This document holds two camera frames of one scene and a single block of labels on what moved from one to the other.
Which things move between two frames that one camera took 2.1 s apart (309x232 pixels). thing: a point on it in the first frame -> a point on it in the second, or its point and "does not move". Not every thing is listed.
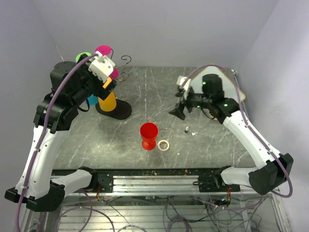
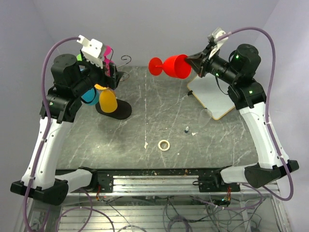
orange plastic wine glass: x=109 y=103 does not move
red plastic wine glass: x=148 y=131 -> x=175 y=66
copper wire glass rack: x=123 y=110 does not move
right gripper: x=178 y=112 -> x=200 y=62
